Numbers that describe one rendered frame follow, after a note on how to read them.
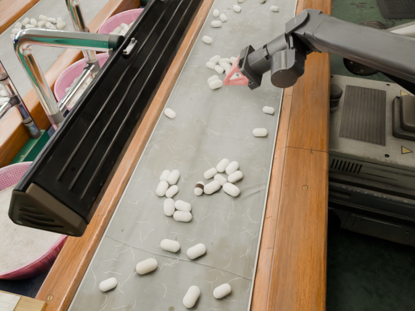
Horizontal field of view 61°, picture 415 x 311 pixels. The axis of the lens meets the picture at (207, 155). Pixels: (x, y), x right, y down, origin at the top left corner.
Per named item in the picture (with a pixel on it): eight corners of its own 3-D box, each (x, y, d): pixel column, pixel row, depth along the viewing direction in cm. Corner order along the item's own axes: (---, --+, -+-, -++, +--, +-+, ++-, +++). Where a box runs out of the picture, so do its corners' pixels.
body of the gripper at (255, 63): (237, 71, 83) (262, 55, 78) (244, 47, 89) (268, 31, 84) (254, 90, 86) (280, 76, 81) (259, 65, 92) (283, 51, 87)
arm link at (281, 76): (329, 33, 79) (307, 7, 74) (335, 69, 72) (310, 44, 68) (285, 60, 86) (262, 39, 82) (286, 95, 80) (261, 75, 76)
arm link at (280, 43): (302, 39, 82) (288, 23, 79) (303, 60, 78) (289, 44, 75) (276, 54, 86) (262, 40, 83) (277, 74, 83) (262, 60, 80)
